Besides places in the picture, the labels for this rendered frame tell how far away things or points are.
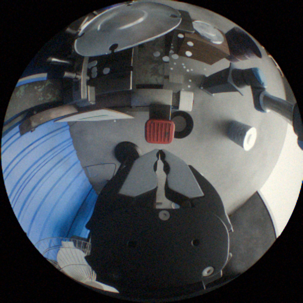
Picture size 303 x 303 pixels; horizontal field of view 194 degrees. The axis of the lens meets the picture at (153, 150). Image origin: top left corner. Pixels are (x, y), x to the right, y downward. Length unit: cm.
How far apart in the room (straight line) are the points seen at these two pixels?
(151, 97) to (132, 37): 20
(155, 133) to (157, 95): 15
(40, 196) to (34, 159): 47
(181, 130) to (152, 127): 83
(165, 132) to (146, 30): 25
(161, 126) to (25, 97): 45
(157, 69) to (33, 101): 43
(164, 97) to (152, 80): 7
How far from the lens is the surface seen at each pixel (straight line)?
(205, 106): 110
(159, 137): 21
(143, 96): 32
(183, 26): 29
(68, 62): 38
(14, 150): 134
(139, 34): 25
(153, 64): 35
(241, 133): 121
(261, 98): 63
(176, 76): 85
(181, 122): 101
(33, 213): 156
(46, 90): 45
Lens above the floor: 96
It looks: 61 degrees down
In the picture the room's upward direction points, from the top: 174 degrees counter-clockwise
